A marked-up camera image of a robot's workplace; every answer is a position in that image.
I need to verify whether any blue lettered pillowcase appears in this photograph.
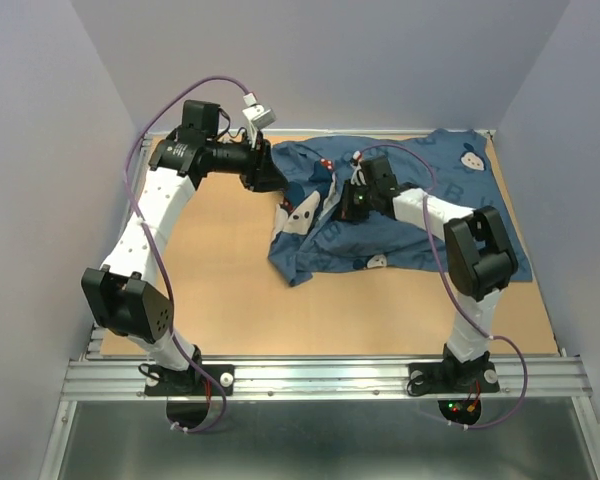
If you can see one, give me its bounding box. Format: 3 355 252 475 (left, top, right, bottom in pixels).
266 127 533 288

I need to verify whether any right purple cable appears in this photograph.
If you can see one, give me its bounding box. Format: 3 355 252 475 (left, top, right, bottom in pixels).
351 144 529 433

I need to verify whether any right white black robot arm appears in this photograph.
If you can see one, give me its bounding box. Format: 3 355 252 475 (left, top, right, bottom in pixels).
334 153 518 396

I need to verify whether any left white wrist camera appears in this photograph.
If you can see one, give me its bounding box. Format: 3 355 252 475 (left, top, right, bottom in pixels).
242 92 277 137

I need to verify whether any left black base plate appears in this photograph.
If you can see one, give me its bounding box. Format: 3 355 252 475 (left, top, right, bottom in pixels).
137 363 235 397

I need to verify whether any aluminium mounting rail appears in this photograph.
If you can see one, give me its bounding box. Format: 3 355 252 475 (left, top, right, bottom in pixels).
61 356 592 402

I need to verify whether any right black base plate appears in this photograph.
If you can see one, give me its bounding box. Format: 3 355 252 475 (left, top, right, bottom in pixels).
406 360 500 397

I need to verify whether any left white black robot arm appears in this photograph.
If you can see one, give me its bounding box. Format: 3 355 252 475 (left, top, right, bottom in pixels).
81 93 286 394

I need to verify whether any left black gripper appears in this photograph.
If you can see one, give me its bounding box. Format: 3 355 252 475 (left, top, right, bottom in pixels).
206 128 291 193

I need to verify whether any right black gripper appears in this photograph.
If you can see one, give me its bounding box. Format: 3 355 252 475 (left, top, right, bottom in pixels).
330 180 376 222

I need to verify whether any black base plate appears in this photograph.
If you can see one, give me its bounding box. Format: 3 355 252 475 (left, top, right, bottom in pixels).
137 363 235 397
406 360 500 397

